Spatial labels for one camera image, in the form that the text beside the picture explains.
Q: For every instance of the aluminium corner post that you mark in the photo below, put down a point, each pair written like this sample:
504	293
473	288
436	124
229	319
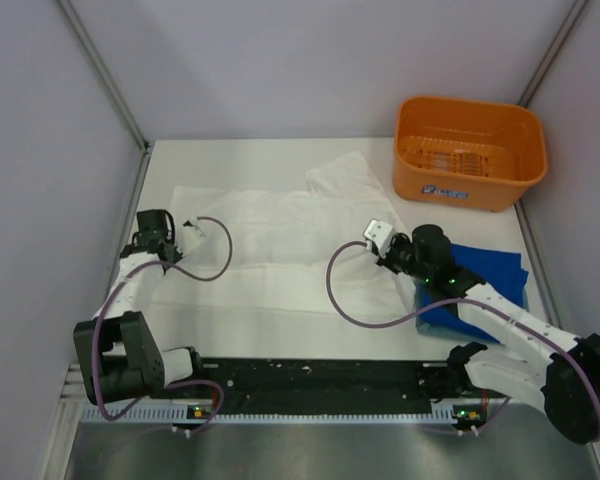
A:
568	26
102	73

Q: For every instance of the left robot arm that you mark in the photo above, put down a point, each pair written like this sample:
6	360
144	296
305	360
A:
118	356

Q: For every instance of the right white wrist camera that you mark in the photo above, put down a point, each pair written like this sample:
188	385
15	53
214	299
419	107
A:
378	236

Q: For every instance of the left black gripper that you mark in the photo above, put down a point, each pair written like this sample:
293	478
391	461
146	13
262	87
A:
177	255

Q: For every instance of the left aluminium corner post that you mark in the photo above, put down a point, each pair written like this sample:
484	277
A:
102	73

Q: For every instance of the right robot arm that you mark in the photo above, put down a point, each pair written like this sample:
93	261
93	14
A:
557	372

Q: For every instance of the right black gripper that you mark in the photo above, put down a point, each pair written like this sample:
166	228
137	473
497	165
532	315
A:
387	260

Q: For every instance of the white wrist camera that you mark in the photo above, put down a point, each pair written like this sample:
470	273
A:
378	236
190	236

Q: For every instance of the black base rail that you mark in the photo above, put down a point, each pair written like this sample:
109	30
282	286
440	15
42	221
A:
333	387

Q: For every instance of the right aluminium corner post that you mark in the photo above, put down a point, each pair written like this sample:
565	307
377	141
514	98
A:
568	26

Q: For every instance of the white floral t shirt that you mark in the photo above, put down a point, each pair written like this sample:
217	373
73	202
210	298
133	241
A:
276	244

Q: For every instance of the orange plastic basket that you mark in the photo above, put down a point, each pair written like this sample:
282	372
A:
468	154

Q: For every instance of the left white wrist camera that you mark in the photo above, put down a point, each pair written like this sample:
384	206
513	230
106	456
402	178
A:
190	236

